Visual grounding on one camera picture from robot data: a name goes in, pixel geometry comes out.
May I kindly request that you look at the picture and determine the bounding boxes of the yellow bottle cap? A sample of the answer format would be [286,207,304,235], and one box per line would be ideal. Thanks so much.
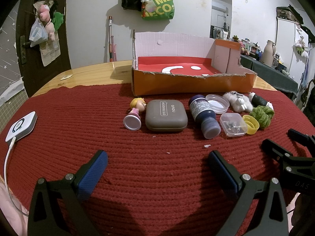
[242,114,260,135]

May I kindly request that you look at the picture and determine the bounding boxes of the green tote bag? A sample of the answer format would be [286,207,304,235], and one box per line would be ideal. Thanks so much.
[141,0,176,20]

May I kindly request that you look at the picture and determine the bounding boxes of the dark green tablecloth table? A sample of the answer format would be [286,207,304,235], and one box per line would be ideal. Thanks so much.
[240,54,299,101]

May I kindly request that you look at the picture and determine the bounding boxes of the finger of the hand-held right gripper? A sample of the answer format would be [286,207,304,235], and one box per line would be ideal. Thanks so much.
[287,128,315,150]
[261,139,315,168]

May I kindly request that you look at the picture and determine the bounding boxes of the pink plush toy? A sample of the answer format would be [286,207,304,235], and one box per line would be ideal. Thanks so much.
[37,4,56,41]

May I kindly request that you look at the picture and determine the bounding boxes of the white refrigerator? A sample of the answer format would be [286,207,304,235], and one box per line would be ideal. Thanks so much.
[277,17,309,84]

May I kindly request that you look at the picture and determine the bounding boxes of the door handle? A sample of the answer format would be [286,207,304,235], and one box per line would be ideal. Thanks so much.
[20,36,31,65]

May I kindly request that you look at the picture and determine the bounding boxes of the dark backpack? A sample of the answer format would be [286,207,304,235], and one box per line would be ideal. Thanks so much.
[300,79,315,118]

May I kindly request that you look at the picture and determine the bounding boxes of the white charger device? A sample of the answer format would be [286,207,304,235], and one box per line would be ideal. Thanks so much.
[5,111,38,142]

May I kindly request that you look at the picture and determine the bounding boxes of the beige thermos jug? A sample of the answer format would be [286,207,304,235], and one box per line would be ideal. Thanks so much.
[261,40,276,65]

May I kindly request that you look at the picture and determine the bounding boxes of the pink cloth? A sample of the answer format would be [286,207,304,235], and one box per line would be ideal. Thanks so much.
[0,177,27,236]

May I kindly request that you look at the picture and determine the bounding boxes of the small clear plastic box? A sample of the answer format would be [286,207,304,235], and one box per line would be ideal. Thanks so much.
[220,113,248,137]

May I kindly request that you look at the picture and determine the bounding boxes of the row of small desk items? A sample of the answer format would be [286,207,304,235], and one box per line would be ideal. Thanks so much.
[231,36,291,72]

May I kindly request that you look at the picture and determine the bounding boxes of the orange cardboard box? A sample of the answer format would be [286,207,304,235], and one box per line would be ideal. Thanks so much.
[131,31,258,97]

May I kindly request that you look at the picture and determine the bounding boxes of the clear plastic bag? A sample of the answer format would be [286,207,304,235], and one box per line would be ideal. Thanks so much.
[29,18,48,47]

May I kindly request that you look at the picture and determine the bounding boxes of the grey rounded compact case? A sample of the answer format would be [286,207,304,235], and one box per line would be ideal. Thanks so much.
[145,100,189,132]

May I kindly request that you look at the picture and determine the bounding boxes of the metal pole with red grip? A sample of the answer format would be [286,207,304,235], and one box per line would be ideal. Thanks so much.
[108,16,117,62]

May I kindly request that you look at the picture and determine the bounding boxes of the blonde doll figure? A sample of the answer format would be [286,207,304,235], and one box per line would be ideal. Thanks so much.
[123,98,147,131]

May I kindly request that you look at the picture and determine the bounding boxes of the red knitted mat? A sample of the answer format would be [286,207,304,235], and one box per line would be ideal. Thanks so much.
[0,84,315,236]

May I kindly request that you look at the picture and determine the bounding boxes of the white plush sheep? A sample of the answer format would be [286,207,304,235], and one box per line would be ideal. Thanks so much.
[223,91,253,112]

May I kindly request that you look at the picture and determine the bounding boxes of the dark blue bottle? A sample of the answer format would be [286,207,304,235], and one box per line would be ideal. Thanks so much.
[188,95,221,139]

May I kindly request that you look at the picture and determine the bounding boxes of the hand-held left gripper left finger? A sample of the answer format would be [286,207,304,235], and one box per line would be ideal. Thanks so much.
[28,150,109,236]

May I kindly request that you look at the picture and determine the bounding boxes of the white cable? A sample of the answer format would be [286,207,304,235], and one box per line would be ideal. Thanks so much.
[4,139,31,217]

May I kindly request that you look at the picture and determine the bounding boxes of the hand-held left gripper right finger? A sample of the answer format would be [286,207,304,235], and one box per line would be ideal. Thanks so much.
[208,150,289,236]

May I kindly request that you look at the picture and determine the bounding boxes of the clear round lid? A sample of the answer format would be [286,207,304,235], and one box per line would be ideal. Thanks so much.
[205,94,230,115]

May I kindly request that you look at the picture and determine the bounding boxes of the dark door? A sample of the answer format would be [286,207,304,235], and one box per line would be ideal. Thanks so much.
[15,0,72,96]

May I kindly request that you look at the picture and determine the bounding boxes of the wall mirror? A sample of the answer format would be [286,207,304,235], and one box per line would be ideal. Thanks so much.
[210,0,232,40]

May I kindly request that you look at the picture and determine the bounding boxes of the hanging fabric organizer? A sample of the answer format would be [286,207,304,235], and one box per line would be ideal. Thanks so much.
[39,39,61,67]

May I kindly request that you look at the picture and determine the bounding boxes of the green plush toy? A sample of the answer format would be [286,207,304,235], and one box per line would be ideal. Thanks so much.
[50,11,64,32]

